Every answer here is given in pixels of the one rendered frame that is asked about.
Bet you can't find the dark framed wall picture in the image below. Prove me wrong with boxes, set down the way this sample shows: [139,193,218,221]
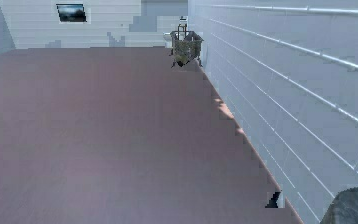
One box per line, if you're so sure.
[55,3,88,24]

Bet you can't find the grey wire laundry basket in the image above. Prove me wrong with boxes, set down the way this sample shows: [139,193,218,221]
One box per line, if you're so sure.
[169,30,205,68]

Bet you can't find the small black wall fixture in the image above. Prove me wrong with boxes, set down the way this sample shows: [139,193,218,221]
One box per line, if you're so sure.
[264,190,283,209]

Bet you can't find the dark grey stone worktop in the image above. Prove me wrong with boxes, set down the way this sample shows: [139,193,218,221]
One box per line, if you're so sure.
[320,185,358,224]

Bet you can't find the white wall rail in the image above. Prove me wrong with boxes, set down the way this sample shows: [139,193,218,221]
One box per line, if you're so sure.
[210,4,358,17]

